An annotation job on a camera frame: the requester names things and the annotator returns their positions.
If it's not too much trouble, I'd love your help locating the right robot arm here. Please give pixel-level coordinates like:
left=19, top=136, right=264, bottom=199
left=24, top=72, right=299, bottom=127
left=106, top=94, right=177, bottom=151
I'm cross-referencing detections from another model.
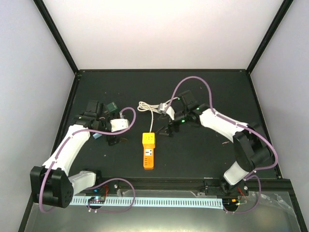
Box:
left=156, top=90, right=273, bottom=195

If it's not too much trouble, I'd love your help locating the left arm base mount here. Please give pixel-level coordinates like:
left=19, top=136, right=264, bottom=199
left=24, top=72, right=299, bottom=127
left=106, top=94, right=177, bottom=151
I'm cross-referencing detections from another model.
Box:
left=84, top=179, right=109, bottom=194

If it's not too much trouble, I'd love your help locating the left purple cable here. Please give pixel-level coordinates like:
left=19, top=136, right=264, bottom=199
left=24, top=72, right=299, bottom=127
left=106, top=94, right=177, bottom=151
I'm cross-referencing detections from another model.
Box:
left=38, top=107, right=137, bottom=215

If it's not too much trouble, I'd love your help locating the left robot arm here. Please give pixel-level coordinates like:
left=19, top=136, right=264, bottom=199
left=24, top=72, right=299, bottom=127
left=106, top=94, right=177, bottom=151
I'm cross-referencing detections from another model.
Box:
left=30, top=101, right=136, bottom=213

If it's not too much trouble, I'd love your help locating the light blue plug adapter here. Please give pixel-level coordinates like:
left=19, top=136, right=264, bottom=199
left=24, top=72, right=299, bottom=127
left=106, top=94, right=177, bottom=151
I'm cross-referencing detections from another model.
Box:
left=93, top=133, right=102, bottom=139

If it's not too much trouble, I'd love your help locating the black aluminium frame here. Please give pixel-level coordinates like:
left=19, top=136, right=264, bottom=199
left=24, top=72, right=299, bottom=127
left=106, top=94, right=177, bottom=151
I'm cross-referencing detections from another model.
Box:
left=18, top=0, right=309, bottom=232

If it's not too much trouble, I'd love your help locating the purple cable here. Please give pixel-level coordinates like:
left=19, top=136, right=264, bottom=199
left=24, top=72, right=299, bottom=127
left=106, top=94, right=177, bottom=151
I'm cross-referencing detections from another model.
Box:
left=38, top=107, right=137, bottom=215
left=164, top=76, right=279, bottom=215

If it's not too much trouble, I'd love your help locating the yellow cube socket adapter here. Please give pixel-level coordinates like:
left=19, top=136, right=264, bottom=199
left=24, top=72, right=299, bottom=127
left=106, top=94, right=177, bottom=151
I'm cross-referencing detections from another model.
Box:
left=142, top=132, right=155, bottom=149

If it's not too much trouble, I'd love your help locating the light blue cable duct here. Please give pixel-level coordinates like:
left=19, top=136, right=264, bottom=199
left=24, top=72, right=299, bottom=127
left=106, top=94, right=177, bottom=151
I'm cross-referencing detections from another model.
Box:
left=70, top=196, right=223, bottom=209

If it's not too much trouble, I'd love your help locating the green cube socket adapter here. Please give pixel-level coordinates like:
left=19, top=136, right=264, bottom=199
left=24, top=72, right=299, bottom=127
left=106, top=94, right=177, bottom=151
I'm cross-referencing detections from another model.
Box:
left=105, top=102, right=119, bottom=114

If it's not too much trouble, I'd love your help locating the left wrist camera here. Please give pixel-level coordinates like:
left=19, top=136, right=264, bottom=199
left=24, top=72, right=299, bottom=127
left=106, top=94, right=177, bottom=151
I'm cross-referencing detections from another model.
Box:
left=110, top=118, right=129, bottom=132

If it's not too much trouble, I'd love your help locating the orange power strip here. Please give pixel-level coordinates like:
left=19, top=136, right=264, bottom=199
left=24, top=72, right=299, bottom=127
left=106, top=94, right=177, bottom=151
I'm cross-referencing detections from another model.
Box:
left=143, top=147, right=155, bottom=170

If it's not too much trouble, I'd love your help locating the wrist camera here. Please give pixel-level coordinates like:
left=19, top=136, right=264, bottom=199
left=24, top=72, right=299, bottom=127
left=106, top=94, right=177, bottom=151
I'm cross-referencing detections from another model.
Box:
left=110, top=118, right=129, bottom=132
left=157, top=103, right=175, bottom=120

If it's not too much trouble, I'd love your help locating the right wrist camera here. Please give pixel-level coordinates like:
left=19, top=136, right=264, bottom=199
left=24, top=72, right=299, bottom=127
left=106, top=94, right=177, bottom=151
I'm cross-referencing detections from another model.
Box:
left=157, top=103, right=175, bottom=120

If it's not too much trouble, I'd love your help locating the white power cord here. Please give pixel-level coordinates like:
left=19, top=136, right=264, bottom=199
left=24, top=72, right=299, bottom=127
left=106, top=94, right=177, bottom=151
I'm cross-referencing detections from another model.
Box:
left=137, top=101, right=165, bottom=133

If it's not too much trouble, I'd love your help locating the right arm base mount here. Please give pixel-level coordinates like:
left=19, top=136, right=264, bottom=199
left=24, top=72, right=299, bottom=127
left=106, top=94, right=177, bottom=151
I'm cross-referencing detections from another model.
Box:
left=201, top=178, right=249, bottom=197

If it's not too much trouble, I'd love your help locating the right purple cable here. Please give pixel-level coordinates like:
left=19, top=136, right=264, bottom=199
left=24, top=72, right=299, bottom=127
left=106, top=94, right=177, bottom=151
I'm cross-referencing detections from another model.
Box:
left=164, top=76, right=279, bottom=215

